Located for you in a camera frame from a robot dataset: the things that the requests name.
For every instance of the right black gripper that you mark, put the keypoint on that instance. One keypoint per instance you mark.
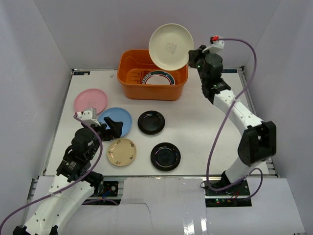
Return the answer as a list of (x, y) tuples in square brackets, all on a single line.
[(195, 55)]

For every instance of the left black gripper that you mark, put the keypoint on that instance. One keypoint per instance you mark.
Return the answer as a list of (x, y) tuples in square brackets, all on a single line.
[(106, 129)]

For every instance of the cream bear plate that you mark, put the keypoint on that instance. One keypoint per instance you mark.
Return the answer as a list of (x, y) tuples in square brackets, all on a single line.
[(169, 46)]

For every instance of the green rimmed white plate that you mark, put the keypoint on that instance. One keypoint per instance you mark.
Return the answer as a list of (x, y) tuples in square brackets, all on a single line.
[(158, 77)]

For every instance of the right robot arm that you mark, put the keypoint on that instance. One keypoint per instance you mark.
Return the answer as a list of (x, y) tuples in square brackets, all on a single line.
[(258, 138)]

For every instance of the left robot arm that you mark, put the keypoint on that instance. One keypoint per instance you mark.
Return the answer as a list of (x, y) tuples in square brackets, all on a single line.
[(74, 182)]

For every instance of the orange plastic bin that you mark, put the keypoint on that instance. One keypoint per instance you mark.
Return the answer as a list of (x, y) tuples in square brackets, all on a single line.
[(134, 65)]

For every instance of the blue plate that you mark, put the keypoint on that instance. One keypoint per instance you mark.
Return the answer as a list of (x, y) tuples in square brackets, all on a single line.
[(118, 114)]

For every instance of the yellow floral plate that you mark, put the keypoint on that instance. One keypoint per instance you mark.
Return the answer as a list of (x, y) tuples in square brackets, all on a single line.
[(121, 152)]

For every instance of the right corner label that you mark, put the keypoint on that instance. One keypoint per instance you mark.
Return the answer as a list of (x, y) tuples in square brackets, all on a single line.
[(229, 71)]

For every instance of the corner label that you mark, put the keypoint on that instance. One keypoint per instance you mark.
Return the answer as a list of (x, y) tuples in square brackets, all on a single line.
[(229, 71), (81, 73)]

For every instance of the black plate upper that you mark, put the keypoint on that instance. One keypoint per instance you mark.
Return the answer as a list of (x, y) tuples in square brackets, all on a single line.
[(151, 122)]

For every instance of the black plate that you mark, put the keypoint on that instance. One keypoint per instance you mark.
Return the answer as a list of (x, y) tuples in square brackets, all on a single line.
[(165, 157), (151, 122)]

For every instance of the pink plate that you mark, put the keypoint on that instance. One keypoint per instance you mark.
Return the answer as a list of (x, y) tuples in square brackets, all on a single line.
[(91, 98)]

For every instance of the black plate lower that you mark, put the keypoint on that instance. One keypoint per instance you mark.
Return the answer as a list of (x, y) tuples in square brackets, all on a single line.
[(165, 157)]

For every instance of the left corner label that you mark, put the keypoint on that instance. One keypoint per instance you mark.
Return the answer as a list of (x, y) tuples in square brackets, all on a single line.
[(81, 73)]

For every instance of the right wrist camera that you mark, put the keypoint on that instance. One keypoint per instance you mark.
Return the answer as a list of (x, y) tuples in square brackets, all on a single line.
[(216, 45)]

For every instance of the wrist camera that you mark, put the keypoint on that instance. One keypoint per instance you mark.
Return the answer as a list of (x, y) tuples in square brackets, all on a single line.
[(216, 45), (88, 116)]

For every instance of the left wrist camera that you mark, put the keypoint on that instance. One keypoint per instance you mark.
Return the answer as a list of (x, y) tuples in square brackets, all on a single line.
[(88, 116)]

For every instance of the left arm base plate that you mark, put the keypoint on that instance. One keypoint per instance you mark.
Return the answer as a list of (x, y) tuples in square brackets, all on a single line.
[(106, 189)]

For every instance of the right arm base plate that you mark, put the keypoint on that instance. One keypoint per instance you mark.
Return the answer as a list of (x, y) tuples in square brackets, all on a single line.
[(240, 189)]

